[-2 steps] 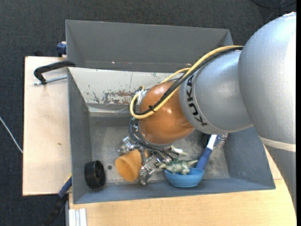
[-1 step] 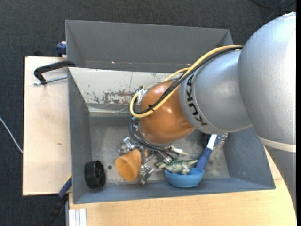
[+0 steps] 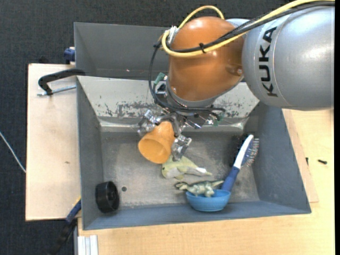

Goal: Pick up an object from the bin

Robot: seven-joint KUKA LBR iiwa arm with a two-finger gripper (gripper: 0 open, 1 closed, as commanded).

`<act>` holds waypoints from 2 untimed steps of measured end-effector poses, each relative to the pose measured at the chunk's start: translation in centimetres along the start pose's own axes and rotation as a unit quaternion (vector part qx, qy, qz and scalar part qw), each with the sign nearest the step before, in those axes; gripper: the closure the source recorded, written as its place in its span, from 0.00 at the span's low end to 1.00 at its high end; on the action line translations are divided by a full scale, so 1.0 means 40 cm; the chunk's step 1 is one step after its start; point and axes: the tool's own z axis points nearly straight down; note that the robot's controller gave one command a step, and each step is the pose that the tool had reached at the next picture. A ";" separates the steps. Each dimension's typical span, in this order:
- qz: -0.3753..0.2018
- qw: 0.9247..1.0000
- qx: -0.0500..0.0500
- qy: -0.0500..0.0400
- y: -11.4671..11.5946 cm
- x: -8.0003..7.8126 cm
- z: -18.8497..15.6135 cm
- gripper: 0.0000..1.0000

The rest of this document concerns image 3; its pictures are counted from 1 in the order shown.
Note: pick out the blue plastic bowl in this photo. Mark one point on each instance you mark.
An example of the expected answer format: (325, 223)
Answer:
(210, 203)

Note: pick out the orange plastic cup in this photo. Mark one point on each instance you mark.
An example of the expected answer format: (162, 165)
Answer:
(157, 145)

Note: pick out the grey metal bin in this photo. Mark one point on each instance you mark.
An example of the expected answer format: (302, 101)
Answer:
(127, 174)

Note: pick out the green toy dinosaur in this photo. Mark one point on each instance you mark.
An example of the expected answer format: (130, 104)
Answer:
(202, 187)

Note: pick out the black round cap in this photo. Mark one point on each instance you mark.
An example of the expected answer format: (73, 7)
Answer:
(106, 196)

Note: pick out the small black screw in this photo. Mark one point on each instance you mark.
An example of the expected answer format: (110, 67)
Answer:
(322, 162)

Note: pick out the yellow-green plush toy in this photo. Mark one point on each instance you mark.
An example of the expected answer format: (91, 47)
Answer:
(180, 167)

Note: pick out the blue and white brush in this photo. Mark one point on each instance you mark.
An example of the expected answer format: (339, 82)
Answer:
(243, 154)

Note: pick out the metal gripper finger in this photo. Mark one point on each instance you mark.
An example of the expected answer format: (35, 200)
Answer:
(180, 145)
(145, 121)

